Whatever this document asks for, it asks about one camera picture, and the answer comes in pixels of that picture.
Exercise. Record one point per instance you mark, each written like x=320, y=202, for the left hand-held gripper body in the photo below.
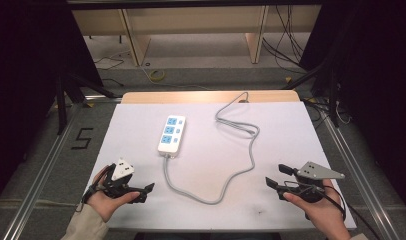
x=122, y=170

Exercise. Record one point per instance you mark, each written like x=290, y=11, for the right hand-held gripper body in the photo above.
x=316, y=171

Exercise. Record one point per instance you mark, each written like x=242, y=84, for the person's right hand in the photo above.
x=324, y=213

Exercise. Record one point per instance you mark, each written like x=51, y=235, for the white table board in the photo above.
x=284, y=140

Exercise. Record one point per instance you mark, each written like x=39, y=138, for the black curtain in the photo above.
x=377, y=83
x=27, y=83

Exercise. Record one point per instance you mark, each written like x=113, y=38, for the person's left hand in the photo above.
x=106, y=203

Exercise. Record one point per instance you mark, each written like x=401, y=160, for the light wooden desk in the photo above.
x=197, y=20

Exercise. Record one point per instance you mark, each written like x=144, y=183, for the aluminium floor rail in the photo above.
x=41, y=173
x=361, y=176

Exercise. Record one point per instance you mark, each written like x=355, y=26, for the black metal stand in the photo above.
x=62, y=100
x=331, y=96

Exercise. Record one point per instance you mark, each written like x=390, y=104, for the white power strip blue sockets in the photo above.
x=172, y=136

